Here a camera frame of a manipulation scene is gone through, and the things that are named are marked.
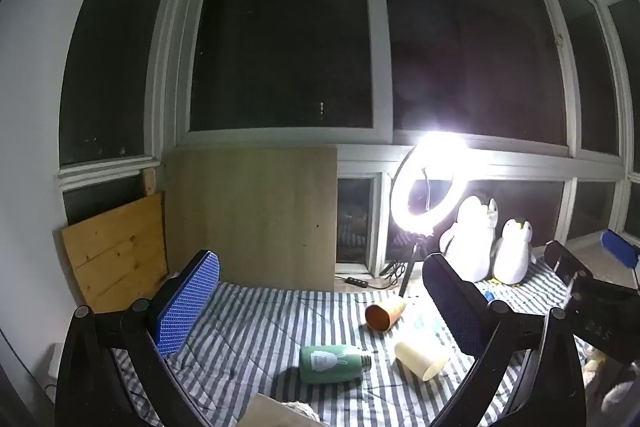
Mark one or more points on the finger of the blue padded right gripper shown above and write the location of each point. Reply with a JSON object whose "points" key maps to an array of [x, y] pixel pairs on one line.
{"points": [[549, 390]]}

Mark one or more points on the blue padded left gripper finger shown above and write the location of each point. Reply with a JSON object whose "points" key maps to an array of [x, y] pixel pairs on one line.
{"points": [[90, 389]]}

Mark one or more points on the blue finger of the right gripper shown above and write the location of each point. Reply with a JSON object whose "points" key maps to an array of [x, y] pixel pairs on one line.
{"points": [[626, 253]]}

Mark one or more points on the cream plastic cup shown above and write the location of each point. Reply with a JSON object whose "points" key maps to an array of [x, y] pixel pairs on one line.
{"points": [[424, 360]]}

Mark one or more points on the orange paper cup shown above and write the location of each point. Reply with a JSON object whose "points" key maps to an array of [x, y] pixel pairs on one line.
{"points": [[381, 317]]}

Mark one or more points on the small white penguin plush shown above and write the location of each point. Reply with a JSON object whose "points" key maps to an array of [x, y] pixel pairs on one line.
{"points": [[513, 252]]}

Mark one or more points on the large white penguin plush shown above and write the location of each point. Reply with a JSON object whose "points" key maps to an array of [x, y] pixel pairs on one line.
{"points": [[467, 244]]}

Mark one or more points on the black tripod stand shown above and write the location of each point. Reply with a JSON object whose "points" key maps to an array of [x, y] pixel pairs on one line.
{"points": [[403, 251]]}

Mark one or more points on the blue white striped quilt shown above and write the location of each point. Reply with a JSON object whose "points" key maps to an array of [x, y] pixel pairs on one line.
{"points": [[247, 341]]}

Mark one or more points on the orange pine wood board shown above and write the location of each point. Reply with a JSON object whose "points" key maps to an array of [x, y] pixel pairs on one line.
{"points": [[119, 255]]}

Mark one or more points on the black power strip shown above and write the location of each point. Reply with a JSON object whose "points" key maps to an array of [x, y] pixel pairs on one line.
{"points": [[353, 281]]}

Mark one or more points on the green metal water bottle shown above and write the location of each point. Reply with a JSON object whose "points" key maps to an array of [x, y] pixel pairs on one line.
{"points": [[332, 364]]}

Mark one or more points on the pale wooden board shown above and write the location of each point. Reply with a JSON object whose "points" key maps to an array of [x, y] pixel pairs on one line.
{"points": [[268, 213]]}

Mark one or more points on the white ring light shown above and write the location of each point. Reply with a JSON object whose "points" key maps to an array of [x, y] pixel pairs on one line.
{"points": [[437, 156]]}

